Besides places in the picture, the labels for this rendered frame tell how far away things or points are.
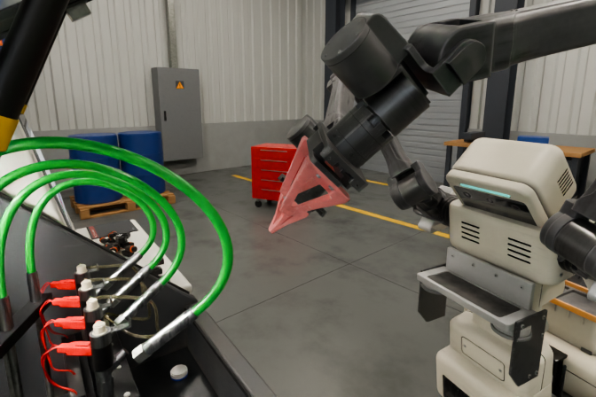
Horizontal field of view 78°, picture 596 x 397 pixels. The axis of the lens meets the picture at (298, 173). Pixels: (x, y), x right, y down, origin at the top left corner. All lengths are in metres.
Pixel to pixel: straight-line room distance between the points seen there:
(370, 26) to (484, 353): 0.90
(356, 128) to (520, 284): 0.63
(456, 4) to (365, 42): 6.81
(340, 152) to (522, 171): 0.53
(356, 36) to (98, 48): 6.99
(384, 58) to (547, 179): 0.56
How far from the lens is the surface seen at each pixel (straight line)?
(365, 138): 0.41
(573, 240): 0.77
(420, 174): 0.99
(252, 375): 0.82
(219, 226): 0.49
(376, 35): 0.39
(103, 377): 0.70
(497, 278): 0.97
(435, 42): 0.42
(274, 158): 4.84
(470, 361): 1.17
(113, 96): 7.24
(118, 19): 7.42
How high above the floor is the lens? 1.48
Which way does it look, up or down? 11 degrees down
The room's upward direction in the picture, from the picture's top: straight up
